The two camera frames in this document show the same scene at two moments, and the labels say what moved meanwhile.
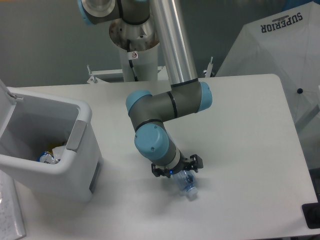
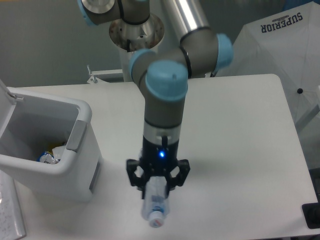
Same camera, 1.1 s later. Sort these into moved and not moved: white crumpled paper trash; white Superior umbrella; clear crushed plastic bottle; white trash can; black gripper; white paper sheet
Moved: clear crushed plastic bottle; black gripper
Not moved: white trash can; white crumpled paper trash; white Superior umbrella; white paper sheet
